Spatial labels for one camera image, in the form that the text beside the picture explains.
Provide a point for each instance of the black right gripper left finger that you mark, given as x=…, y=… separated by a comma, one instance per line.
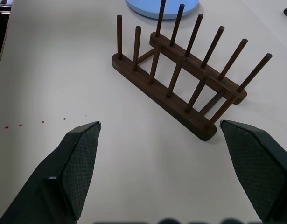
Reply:
x=52, y=177

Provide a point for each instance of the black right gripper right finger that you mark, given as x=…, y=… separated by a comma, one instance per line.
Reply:
x=262, y=168

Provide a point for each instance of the dark wooden dish rack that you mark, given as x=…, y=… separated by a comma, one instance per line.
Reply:
x=143, y=74

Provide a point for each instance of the blue round plate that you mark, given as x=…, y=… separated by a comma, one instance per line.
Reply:
x=143, y=8

